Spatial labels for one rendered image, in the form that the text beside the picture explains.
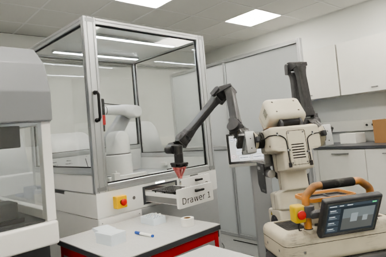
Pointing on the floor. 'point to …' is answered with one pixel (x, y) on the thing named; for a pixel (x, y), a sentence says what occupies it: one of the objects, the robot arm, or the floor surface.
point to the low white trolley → (75, 250)
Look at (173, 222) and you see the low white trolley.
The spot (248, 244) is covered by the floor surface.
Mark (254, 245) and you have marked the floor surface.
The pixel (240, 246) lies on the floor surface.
